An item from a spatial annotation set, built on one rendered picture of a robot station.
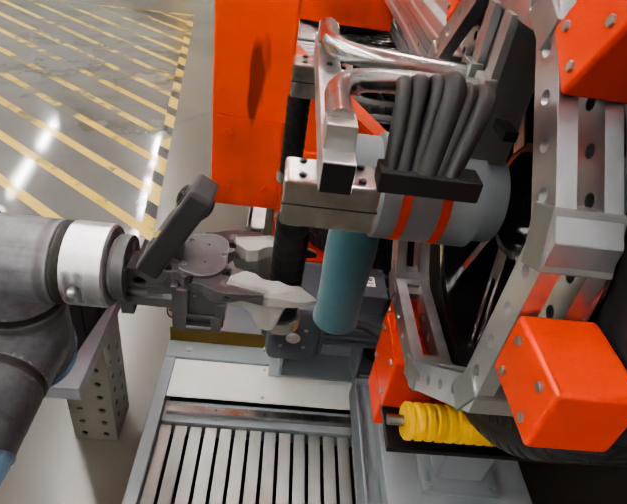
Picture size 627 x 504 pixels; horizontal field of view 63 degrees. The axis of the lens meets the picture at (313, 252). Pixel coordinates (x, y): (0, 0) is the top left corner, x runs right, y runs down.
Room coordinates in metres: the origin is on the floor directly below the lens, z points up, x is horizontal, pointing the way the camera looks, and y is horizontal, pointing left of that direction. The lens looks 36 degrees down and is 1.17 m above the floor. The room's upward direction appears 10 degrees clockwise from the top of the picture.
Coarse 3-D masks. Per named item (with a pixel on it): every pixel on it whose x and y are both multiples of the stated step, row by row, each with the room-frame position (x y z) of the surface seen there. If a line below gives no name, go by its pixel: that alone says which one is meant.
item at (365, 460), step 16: (352, 384) 0.87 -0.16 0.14; (368, 384) 0.87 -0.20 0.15; (352, 400) 0.83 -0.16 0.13; (368, 400) 0.82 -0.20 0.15; (352, 416) 0.79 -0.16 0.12; (368, 416) 0.78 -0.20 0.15; (352, 432) 0.76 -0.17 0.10; (368, 432) 0.73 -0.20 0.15; (368, 448) 0.69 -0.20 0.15; (368, 464) 0.65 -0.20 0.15; (368, 480) 0.61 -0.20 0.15; (368, 496) 0.58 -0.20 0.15
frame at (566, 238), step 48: (480, 0) 0.73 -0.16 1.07; (528, 0) 0.57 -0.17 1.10; (576, 0) 0.51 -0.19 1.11; (432, 48) 0.86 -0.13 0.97; (576, 96) 0.45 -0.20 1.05; (576, 144) 0.42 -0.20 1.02; (576, 192) 0.39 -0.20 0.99; (528, 240) 0.39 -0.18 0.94; (576, 240) 0.36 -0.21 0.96; (528, 288) 0.36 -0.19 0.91; (576, 288) 0.36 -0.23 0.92; (432, 336) 0.59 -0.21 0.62; (432, 384) 0.45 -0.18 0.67; (480, 384) 0.36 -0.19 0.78
